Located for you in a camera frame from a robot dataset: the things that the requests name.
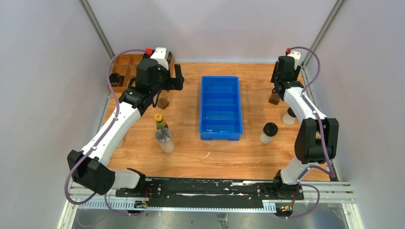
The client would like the tall oil bottle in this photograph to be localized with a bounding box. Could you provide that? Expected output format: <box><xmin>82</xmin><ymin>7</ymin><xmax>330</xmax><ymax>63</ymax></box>
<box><xmin>157</xmin><ymin>90</ymin><xmax>170</xmax><ymax>110</ymax></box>
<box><xmin>268</xmin><ymin>90</ymin><xmax>281</xmax><ymax>105</ymax></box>

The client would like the blue plastic divided bin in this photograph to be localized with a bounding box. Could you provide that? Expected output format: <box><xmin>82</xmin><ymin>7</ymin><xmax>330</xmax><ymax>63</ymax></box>
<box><xmin>199</xmin><ymin>76</ymin><xmax>243</xmax><ymax>141</ymax></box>

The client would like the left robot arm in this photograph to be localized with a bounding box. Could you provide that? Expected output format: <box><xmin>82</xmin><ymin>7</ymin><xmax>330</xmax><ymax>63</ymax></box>
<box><xmin>67</xmin><ymin>58</ymin><xmax>184</xmax><ymax>197</ymax></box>

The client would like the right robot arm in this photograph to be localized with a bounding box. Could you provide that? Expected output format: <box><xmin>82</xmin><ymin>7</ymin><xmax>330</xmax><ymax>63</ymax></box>
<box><xmin>271</xmin><ymin>52</ymin><xmax>339</xmax><ymax>199</ymax></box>

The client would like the wooden compartment tray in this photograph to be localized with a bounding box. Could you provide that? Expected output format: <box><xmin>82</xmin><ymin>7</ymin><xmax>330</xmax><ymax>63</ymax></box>
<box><xmin>107</xmin><ymin>53</ymin><xmax>175</xmax><ymax>93</ymax></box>

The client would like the black roll left compartment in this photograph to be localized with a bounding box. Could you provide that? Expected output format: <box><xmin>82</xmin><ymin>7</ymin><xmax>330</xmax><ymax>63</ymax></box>
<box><xmin>109</xmin><ymin>73</ymin><xmax>125</xmax><ymax>87</ymax></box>

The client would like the left yellow cap sauce bottle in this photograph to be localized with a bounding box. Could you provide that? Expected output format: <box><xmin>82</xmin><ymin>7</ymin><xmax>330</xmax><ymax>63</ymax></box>
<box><xmin>154</xmin><ymin>114</ymin><xmax>169</xmax><ymax>130</ymax></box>

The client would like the black cap shaker jar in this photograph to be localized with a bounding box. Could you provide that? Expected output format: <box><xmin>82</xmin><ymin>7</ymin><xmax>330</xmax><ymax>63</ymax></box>
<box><xmin>259</xmin><ymin>122</ymin><xmax>278</xmax><ymax>145</ymax></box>

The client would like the silver lid spice jar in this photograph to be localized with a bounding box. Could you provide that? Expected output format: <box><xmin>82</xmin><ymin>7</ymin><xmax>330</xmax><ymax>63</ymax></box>
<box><xmin>155</xmin><ymin>127</ymin><xmax>175</xmax><ymax>154</ymax></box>

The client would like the far left silver jar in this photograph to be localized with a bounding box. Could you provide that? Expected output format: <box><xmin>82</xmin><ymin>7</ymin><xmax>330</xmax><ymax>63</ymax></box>
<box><xmin>116</xmin><ymin>138</ymin><xmax>125</xmax><ymax>148</ymax></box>

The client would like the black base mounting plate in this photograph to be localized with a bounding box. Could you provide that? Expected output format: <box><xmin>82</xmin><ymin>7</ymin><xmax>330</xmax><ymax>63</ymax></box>
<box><xmin>115</xmin><ymin>177</ymin><xmax>304</xmax><ymax>210</ymax></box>

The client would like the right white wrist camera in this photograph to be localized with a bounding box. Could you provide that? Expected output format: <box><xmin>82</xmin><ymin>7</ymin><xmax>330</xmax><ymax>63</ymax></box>
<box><xmin>287</xmin><ymin>51</ymin><xmax>301</xmax><ymax>69</ymax></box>

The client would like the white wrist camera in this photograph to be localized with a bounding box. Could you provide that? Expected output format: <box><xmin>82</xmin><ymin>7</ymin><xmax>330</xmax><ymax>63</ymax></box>
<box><xmin>287</xmin><ymin>51</ymin><xmax>301</xmax><ymax>69</ymax></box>
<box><xmin>150</xmin><ymin>47</ymin><xmax>169</xmax><ymax>70</ymax></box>

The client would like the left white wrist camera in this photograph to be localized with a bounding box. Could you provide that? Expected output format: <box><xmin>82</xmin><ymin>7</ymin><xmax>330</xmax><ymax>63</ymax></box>
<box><xmin>150</xmin><ymin>47</ymin><xmax>169</xmax><ymax>70</ymax></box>

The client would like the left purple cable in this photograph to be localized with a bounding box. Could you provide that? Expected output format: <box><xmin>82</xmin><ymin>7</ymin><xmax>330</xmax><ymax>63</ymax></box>
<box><xmin>64</xmin><ymin>48</ymin><xmax>152</xmax><ymax>217</ymax></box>

